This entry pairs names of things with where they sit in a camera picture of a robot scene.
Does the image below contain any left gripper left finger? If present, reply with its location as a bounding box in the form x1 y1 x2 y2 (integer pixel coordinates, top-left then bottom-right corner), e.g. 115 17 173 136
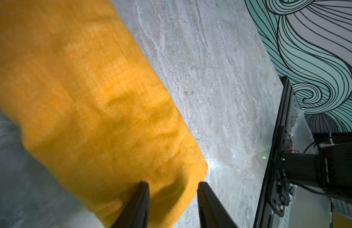
111 182 150 228

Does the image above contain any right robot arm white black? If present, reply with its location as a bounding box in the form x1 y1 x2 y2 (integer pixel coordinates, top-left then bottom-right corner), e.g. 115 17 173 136
278 142 352 203

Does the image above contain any yellow pillowcase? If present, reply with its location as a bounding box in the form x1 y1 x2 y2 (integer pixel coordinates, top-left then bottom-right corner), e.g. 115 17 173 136
0 1 208 228

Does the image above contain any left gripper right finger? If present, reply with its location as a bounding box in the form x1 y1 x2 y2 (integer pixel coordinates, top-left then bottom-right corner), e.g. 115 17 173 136
197 182 238 228

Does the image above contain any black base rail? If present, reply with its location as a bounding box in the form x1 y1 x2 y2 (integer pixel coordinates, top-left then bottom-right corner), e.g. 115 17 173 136
253 76 294 228

